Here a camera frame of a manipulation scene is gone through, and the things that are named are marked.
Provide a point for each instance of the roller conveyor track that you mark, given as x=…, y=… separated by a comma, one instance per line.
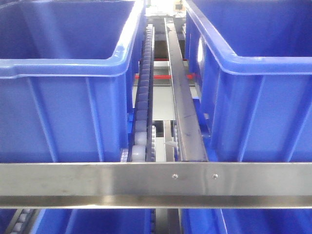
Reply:
x=144, y=132

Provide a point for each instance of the big blue bin left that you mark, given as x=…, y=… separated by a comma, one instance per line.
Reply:
x=67, y=69

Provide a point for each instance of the big blue bin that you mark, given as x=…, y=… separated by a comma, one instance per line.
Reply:
x=252, y=64
x=67, y=69

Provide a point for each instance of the big blue bin right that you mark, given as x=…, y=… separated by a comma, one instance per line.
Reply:
x=252, y=64

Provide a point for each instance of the lower blue bin right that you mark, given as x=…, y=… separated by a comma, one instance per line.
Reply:
x=247, y=221

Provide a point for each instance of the lower blue bin left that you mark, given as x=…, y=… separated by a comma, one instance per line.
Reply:
x=94, y=221

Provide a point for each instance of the steel divider rail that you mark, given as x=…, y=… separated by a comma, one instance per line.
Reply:
x=190, y=142

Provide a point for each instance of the steel front shelf rail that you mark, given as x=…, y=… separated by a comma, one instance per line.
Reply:
x=156, y=185

